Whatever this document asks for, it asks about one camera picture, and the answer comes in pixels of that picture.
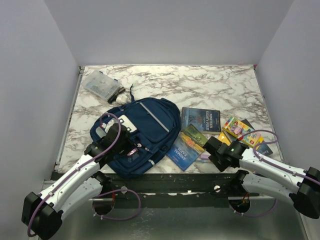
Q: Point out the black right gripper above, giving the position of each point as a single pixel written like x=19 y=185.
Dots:
x=220 y=166

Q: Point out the clear plastic organiser box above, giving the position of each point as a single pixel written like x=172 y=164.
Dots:
x=103 y=86

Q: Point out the yellow notebook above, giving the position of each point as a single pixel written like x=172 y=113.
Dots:
x=226 y=138

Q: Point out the aluminium extrusion rail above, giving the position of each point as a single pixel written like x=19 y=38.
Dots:
x=60 y=191

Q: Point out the colourful children's book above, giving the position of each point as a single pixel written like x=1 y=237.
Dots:
x=237 y=129

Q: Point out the navy blue student backpack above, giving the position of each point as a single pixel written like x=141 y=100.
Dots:
x=157 y=123

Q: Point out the black mounting base plate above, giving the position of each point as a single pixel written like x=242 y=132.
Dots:
x=154 y=190

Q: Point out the white cylindrical object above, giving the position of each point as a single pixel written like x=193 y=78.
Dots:
x=121 y=99

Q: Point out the blue white pen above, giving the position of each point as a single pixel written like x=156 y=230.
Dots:
x=203 y=161

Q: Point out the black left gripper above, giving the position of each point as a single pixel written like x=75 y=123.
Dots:
x=131 y=145

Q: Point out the blue picture book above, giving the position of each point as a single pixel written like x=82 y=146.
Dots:
x=264 y=149

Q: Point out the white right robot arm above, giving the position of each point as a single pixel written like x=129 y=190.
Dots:
x=264 y=175

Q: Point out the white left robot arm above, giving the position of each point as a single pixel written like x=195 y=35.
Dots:
x=43 y=213

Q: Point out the purple highlighter marker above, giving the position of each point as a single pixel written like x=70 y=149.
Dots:
x=204 y=157

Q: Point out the Nineteen Eighty-Four book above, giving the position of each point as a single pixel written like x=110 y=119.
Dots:
x=206 y=121

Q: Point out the Animal Farm book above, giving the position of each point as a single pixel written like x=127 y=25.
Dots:
x=187 y=147

